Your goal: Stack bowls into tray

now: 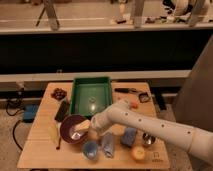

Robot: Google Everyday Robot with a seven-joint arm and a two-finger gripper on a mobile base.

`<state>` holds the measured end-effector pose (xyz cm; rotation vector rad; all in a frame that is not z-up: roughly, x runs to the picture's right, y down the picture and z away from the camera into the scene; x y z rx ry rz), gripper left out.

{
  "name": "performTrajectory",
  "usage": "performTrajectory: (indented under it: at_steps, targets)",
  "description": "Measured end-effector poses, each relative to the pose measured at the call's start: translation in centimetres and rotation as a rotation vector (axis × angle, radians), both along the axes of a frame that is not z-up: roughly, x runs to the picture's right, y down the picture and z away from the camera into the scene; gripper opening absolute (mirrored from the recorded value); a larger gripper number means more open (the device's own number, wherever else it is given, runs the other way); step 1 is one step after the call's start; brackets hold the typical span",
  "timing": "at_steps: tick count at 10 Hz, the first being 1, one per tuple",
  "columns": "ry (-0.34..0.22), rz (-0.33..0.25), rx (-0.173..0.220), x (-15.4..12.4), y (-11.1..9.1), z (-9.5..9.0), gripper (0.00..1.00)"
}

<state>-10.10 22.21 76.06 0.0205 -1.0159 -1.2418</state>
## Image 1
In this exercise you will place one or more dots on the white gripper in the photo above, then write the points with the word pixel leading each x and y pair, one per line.
pixel 98 124

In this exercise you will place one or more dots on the purple bowl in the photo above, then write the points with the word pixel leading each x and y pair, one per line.
pixel 67 129

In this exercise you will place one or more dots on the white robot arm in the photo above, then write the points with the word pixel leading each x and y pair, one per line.
pixel 195 141

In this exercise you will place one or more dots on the green plastic tray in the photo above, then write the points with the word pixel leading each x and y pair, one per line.
pixel 90 95

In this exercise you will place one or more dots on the black brush block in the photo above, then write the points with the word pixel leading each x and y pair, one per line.
pixel 62 111

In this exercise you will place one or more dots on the grey folded cloth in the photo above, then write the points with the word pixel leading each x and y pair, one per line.
pixel 107 144

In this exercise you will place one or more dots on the yellow banana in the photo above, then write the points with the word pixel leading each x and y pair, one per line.
pixel 54 134

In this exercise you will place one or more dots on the bunch of dark grapes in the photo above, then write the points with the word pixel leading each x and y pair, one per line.
pixel 58 94

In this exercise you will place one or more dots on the blue sponge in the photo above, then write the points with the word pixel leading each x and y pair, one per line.
pixel 129 136

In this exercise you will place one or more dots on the orange carrot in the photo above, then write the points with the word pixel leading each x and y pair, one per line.
pixel 134 105

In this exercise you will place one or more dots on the blue box on floor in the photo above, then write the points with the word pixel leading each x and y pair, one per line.
pixel 30 113

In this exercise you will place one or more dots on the orange fruit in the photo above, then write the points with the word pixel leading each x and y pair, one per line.
pixel 138 153

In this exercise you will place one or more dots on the small black square object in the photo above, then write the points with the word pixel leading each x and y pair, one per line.
pixel 144 97

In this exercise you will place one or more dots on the small metal cup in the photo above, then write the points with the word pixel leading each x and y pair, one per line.
pixel 148 140

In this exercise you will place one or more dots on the black handled tool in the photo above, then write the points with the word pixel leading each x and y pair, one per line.
pixel 126 90

